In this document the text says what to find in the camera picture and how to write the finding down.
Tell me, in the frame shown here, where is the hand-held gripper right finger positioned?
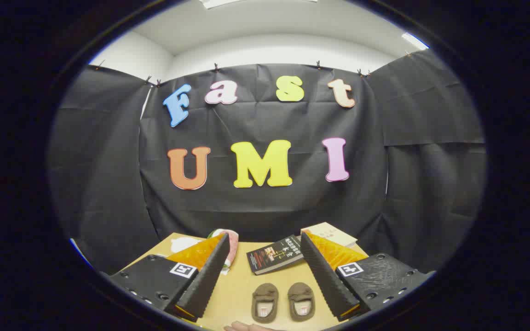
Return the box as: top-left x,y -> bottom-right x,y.
300,231 -> 436,321

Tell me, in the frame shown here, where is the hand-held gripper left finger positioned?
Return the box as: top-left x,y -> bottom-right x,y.
109,232 -> 231,322

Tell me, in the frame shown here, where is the brown fuzzy shoe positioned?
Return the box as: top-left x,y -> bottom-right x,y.
287,282 -> 316,322
251,283 -> 279,324

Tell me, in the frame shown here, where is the watermelon slice plush toy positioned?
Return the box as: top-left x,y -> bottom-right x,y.
207,228 -> 239,275

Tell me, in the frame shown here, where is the white plush toy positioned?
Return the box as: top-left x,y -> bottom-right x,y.
171,236 -> 203,254

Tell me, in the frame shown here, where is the beige book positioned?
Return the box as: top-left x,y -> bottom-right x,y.
300,222 -> 358,249

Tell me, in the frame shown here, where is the black paperback book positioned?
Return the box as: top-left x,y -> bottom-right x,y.
247,234 -> 305,275

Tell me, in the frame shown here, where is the ceiling light panel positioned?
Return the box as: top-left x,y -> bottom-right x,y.
401,32 -> 430,50
199,0 -> 247,10

